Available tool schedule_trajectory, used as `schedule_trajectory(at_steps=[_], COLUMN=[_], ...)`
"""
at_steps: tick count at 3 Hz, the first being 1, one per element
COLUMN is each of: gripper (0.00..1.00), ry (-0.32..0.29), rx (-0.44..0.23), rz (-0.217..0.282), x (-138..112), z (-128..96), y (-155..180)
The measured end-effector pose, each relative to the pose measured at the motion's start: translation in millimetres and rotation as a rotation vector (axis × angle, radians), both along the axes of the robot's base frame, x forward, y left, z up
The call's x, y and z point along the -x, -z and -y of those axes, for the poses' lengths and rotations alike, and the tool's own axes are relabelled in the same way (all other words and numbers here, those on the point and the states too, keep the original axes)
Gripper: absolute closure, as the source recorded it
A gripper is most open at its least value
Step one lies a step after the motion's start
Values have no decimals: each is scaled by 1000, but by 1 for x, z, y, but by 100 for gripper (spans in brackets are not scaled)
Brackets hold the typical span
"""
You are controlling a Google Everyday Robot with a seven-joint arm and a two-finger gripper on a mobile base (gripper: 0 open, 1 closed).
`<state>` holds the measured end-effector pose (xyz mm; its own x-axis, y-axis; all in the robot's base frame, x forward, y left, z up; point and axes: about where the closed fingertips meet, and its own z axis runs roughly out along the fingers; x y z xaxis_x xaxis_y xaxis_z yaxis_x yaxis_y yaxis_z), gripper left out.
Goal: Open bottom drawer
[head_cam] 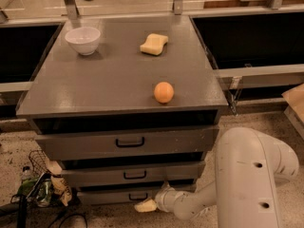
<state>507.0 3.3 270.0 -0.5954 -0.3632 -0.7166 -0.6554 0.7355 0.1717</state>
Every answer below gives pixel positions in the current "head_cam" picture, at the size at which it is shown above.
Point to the orange fruit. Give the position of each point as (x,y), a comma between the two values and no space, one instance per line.
(163,92)

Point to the grey drawer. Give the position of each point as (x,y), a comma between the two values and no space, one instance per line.
(115,175)
(127,143)
(118,193)

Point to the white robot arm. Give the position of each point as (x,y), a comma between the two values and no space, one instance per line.
(249,166)

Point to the grey middle drawer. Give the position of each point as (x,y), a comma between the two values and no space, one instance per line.
(115,175)

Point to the brown cardboard box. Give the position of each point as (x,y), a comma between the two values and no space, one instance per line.
(295,99)

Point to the white bowl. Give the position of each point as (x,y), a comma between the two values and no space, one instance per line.
(84,40)

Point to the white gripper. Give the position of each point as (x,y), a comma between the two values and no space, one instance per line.
(164,198)

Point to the clear plastic bottle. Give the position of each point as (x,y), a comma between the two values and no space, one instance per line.
(26,177)

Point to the metal bracket left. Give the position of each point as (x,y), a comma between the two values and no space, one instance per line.
(71,9)

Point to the tan paper snack bag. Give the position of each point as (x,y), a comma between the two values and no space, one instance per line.
(61,188)

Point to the yellow sponge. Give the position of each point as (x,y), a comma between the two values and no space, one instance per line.
(154,44)

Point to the grey drawer cabinet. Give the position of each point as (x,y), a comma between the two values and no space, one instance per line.
(113,88)

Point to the green snack bag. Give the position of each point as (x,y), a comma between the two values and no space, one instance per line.
(36,191)

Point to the black wire basket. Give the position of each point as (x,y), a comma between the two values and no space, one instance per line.
(38,161)

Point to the grey bottom drawer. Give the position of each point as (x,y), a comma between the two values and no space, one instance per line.
(118,193)

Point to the grey top drawer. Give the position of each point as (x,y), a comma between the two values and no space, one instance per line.
(127,143)

